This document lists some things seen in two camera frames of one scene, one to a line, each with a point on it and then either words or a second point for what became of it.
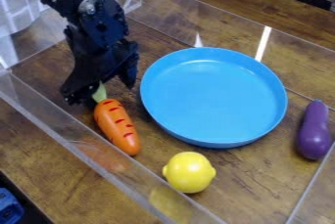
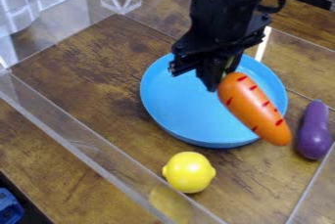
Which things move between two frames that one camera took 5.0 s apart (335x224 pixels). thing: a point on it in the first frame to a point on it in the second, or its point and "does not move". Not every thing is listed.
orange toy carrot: x=114 y=120 to x=256 y=107
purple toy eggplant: x=314 y=141 does not move
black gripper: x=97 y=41 to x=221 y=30
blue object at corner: x=12 y=210 does not move
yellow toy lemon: x=189 y=171 does not move
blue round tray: x=213 y=97 does not move
